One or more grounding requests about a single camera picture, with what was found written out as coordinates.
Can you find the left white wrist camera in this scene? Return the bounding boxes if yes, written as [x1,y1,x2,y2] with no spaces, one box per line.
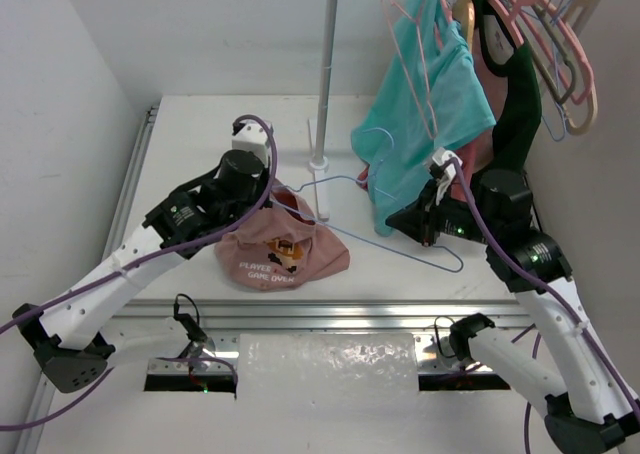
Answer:
[231,120,271,166]

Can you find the coral red garment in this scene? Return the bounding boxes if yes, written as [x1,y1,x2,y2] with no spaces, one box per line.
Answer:
[356,132,494,201]

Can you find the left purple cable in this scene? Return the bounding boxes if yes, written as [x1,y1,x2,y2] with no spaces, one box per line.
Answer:
[0,115,279,433]

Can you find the teal t shirt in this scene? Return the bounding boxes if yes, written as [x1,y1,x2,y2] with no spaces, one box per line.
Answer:
[351,0,495,236]

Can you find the pink printed t shirt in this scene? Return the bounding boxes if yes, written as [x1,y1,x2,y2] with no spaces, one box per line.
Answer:
[214,183,351,291]

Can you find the wooden hanger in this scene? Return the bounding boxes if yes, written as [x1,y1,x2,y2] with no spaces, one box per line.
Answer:
[452,0,475,49]

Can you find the blue wire hanger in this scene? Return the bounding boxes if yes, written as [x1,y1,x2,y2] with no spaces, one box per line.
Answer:
[542,0,591,142]
[272,158,465,274]

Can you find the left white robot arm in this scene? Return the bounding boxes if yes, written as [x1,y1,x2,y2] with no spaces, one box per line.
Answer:
[13,149,273,393]

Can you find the dark green pink shirt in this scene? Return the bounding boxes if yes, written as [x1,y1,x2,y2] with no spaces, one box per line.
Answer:
[471,0,542,185]

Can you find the pink plastic hanger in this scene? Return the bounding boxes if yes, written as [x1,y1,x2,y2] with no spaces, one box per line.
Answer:
[500,0,597,108]

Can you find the grey plastic hanger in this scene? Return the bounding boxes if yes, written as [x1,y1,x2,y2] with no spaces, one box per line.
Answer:
[520,0,581,106]

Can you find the white foam sheet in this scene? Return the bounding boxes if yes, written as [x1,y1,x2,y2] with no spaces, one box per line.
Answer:
[238,333,418,403]

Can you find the aluminium rail frame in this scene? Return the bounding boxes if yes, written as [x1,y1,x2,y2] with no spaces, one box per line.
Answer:
[20,96,554,453]

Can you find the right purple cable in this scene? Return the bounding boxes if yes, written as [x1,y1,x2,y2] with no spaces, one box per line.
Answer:
[442,156,640,454]

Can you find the beige plastic hanger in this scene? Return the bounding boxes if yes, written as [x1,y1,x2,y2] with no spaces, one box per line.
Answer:
[509,0,609,136]

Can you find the pink wire hanger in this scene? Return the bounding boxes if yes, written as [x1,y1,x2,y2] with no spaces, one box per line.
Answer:
[379,0,441,139]

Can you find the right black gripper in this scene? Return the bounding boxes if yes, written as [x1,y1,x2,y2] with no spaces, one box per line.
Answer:
[387,181,501,249]

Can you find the purple cable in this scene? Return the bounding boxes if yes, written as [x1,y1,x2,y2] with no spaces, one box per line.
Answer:
[0,115,279,433]
[442,156,640,454]

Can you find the white clothes rack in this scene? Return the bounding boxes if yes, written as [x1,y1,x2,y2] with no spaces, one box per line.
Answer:
[305,0,601,223]

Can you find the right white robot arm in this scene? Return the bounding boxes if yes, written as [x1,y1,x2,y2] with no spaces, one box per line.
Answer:
[387,166,639,453]

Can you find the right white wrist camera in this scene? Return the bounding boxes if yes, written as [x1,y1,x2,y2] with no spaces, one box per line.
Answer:
[428,147,462,206]

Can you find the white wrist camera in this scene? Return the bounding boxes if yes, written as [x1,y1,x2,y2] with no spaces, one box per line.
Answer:
[231,120,271,166]
[428,147,462,206]

